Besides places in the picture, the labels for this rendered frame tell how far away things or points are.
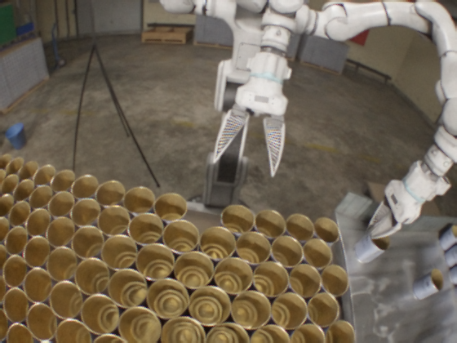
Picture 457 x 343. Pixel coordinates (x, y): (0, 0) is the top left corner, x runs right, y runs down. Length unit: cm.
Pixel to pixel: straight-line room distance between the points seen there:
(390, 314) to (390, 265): 15
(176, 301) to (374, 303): 46
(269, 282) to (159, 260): 24
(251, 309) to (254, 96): 41
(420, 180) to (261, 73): 38
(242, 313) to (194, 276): 12
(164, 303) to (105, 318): 12
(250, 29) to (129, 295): 73
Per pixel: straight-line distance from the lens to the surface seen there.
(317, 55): 712
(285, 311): 49
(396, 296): 68
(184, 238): 49
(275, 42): 45
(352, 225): 67
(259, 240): 45
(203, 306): 45
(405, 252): 78
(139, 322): 45
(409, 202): 50
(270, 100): 42
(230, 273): 47
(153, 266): 47
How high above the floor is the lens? 152
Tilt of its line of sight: 45 degrees down
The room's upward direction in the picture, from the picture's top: 11 degrees clockwise
